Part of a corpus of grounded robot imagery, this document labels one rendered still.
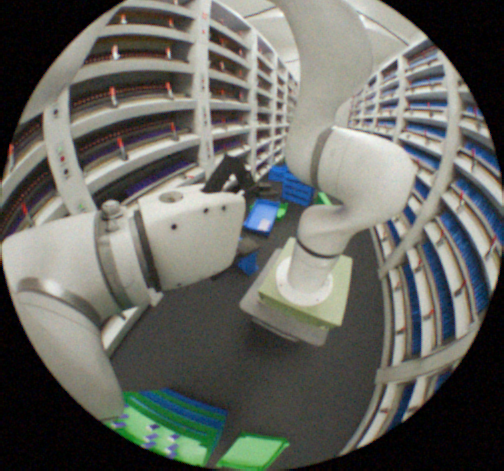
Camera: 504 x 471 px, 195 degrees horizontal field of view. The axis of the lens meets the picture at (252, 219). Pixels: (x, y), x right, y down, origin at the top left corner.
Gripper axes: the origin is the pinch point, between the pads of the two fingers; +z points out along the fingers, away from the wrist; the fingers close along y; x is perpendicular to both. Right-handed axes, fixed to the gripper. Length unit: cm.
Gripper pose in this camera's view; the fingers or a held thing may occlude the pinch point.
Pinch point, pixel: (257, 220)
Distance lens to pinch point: 21.6
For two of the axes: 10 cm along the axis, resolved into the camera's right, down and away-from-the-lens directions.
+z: 6.7, -1.8, 7.2
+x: 7.0, 4.6, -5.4
